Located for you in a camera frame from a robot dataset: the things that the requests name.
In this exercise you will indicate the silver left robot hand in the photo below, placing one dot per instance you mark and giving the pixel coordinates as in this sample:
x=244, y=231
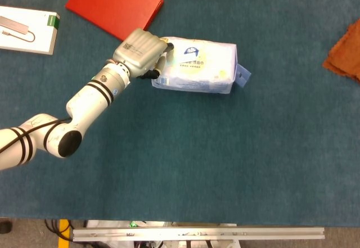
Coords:
x=139, y=52

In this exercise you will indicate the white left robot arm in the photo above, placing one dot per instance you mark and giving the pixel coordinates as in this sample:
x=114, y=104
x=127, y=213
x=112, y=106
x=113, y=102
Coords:
x=84, y=101

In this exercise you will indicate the white blue tissue pack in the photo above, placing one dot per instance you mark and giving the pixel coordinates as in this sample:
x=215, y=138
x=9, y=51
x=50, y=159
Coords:
x=205, y=71

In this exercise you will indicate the flat red box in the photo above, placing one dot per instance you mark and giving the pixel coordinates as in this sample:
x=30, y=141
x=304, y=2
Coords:
x=112, y=6

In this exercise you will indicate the white green usb hub box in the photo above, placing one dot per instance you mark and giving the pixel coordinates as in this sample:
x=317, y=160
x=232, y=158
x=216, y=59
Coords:
x=25, y=31

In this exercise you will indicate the white plastic bag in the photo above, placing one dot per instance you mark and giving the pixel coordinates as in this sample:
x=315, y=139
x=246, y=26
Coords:
x=95, y=224

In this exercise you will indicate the folded brown cloth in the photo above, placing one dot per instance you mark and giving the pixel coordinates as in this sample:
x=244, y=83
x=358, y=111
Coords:
x=347, y=54

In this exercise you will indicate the aluminium profile rail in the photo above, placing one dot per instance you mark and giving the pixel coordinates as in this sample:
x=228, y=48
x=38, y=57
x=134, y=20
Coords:
x=197, y=234

